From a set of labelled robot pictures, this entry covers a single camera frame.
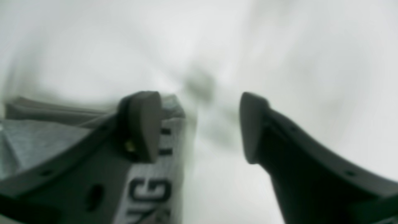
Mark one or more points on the grey T-shirt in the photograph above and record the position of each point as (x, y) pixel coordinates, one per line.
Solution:
(33, 132)

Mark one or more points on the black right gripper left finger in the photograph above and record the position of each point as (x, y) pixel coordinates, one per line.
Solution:
(84, 184)

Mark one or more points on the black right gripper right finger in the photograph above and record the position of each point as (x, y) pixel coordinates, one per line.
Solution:
(313, 185)

